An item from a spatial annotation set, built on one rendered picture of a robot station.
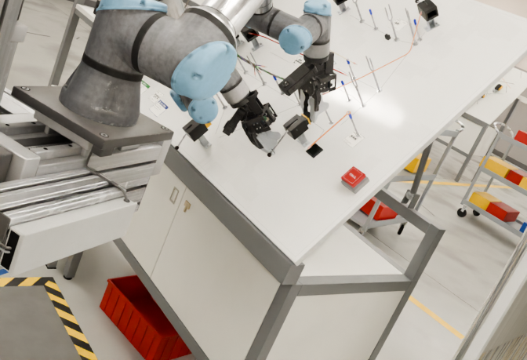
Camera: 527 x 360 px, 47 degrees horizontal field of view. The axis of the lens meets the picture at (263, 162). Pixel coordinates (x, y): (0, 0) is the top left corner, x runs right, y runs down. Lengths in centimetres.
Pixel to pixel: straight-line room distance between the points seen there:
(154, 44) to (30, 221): 36
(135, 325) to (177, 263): 53
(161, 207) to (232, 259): 44
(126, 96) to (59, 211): 28
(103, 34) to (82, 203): 31
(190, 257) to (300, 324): 45
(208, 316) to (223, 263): 18
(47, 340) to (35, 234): 159
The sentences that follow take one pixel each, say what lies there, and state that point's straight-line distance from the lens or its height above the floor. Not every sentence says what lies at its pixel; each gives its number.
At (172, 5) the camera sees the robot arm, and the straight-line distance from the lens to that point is 151.
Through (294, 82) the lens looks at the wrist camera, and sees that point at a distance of 173.
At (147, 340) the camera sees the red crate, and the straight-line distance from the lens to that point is 252.
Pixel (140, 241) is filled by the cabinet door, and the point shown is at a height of 47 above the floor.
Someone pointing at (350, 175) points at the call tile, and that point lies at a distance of 170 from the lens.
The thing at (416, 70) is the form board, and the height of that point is 143.
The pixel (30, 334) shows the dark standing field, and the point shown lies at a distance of 251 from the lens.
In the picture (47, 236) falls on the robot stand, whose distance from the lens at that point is 95.
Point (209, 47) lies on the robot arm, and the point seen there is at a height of 137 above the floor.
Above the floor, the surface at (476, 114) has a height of 91.
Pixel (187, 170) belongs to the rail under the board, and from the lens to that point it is 202.
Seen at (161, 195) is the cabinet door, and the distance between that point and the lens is 220.
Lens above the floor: 152
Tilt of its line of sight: 16 degrees down
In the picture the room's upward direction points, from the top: 23 degrees clockwise
